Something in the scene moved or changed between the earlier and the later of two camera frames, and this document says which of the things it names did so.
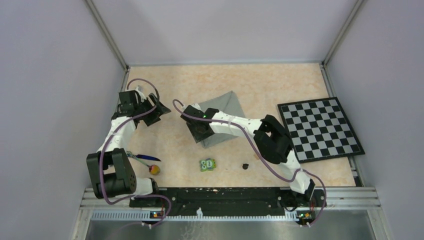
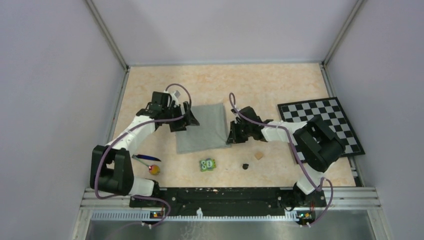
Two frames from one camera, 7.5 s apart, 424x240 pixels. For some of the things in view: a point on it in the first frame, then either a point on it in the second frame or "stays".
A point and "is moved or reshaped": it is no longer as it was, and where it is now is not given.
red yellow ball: (154, 169) stays
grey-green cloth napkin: (226, 103) is moved or reshaped
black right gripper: (197, 137) -> (233, 138)
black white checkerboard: (319, 130) stays
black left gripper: (155, 114) -> (180, 124)
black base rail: (230, 202) stays
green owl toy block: (207, 164) stays
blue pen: (130, 154) stays
